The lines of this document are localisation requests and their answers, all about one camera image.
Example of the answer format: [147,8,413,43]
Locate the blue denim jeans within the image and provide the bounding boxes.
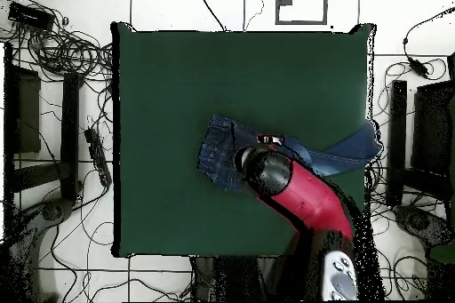
[196,114,383,195]

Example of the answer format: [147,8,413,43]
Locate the dark green table cloth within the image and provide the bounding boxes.
[110,21,377,259]

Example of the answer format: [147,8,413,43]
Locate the grey chair base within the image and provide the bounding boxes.
[4,197,74,302]
[392,204,455,247]

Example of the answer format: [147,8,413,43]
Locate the black power strip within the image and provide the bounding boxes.
[84,127,113,187]

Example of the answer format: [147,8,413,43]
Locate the green object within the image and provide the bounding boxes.
[427,242,455,265]

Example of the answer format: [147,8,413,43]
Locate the black electronics box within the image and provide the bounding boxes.
[7,1,56,30]

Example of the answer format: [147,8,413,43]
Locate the black stand frame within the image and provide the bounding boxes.
[3,42,84,204]
[386,80,455,208]

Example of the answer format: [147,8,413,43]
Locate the thin black floor cable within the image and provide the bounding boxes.
[242,0,265,32]

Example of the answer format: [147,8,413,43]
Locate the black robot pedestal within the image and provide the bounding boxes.
[191,255,285,301]

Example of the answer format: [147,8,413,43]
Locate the black cable with adapter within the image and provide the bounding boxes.
[402,6,455,79]

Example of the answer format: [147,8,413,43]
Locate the tangled black cables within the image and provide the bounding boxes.
[0,0,115,84]

